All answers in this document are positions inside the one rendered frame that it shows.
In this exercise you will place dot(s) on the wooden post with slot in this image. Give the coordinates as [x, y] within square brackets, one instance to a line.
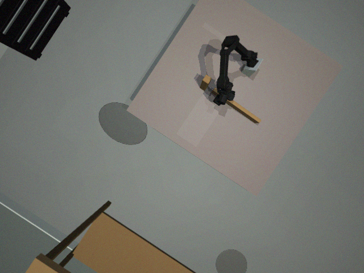
[205, 82]

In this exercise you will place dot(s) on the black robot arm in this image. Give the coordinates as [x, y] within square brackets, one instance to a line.
[232, 43]

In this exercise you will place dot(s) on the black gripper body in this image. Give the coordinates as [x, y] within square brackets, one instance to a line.
[215, 100]

